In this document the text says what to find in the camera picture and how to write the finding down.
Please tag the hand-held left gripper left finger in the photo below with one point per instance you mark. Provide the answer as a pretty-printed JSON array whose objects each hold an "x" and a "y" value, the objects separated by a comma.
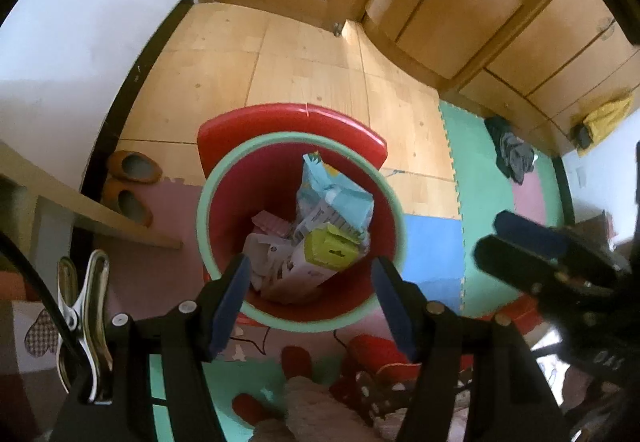
[{"x": 230, "y": 297}]

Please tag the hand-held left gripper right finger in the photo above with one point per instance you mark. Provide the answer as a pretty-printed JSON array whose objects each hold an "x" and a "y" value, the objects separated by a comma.
[{"x": 395, "y": 312}]

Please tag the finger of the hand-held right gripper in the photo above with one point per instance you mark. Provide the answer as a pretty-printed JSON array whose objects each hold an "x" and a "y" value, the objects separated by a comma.
[
  {"x": 510, "y": 258},
  {"x": 530, "y": 234}
]

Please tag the white printed carton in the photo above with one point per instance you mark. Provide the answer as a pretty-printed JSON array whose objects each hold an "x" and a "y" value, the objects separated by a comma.
[{"x": 262, "y": 254}]

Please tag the pink sponge cloth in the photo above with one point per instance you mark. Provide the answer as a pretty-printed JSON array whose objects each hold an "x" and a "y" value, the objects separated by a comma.
[{"x": 272, "y": 224}]

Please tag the green and white box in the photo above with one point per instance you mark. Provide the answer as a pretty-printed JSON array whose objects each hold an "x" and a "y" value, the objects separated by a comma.
[{"x": 327, "y": 249}]

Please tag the red bucket green rim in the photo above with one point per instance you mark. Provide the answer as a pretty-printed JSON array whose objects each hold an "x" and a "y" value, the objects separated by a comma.
[{"x": 240, "y": 192}]

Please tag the teal diaper package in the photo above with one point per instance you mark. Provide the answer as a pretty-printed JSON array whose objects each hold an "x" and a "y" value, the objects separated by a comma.
[{"x": 325, "y": 192}]

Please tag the colourful foam floor mat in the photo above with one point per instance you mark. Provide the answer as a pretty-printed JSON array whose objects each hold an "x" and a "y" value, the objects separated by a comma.
[{"x": 485, "y": 222}]

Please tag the red dotted padded garment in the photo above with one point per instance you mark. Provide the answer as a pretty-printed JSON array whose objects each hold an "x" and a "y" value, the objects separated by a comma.
[{"x": 380, "y": 362}]

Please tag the dark clothes heap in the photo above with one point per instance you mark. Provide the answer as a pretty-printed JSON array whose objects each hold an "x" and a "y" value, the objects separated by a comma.
[{"x": 512, "y": 154}]

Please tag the metal spring clip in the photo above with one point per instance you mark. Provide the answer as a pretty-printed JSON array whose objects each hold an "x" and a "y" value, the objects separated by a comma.
[{"x": 95, "y": 292}]

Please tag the brown slipper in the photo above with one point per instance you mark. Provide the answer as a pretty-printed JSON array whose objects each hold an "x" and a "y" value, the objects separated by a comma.
[
  {"x": 132, "y": 166},
  {"x": 127, "y": 204}
]

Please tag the yellow cloth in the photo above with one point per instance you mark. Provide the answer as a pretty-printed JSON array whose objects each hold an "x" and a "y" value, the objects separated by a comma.
[{"x": 607, "y": 119}]

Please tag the pale wooden table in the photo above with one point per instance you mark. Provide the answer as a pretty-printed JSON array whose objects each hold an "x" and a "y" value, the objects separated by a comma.
[{"x": 75, "y": 202}]

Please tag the red plastic stool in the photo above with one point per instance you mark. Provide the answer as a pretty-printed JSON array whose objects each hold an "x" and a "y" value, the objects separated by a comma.
[{"x": 280, "y": 119}]

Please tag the wooden cabinet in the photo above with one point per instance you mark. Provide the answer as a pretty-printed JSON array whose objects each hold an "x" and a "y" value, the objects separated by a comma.
[{"x": 450, "y": 22}]

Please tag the metal door stopper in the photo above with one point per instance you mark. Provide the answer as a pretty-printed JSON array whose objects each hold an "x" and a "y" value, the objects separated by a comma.
[{"x": 337, "y": 28}]

